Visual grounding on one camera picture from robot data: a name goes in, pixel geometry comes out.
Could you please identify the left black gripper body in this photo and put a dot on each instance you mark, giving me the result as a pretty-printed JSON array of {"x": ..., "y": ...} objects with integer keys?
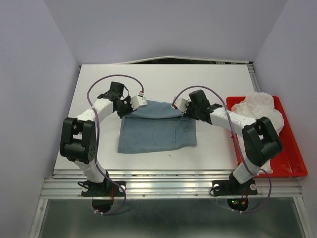
[{"x": 125, "y": 108}]

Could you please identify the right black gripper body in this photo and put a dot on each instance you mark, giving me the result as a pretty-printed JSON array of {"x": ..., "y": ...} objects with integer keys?
[{"x": 192, "y": 111}]

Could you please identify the light blue denim skirt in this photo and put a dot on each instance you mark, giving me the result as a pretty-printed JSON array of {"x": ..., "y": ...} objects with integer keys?
[{"x": 156, "y": 127}]

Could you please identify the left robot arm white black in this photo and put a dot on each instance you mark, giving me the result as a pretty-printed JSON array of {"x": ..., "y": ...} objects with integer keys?
[{"x": 79, "y": 137}]

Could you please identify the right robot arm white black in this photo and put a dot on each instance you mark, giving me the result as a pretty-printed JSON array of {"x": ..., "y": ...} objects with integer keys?
[{"x": 260, "y": 139}]

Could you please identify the white skirt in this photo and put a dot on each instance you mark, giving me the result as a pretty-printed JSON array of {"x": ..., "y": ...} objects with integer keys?
[{"x": 257, "y": 105}]

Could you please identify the red plastic tray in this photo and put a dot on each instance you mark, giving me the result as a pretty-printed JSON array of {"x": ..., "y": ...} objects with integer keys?
[{"x": 289, "y": 162}]

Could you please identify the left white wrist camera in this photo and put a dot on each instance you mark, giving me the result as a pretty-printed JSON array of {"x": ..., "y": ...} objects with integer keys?
[{"x": 138, "y": 101}]

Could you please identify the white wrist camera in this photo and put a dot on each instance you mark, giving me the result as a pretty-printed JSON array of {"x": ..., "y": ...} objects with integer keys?
[
  {"x": 181, "y": 105},
  {"x": 138, "y": 101}
]

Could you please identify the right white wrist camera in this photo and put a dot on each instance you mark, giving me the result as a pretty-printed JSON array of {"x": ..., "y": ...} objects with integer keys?
[{"x": 181, "y": 105}]

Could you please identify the aluminium extrusion frame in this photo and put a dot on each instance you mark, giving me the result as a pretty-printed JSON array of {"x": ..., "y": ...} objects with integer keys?
[{"x": 170, "y": 199}]

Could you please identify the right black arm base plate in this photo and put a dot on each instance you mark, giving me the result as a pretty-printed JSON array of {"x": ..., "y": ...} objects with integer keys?
[{"x": 230, "y": 188}]

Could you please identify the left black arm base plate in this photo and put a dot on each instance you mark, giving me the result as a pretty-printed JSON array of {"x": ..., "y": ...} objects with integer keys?
[{"x": 103, "y": 189}]

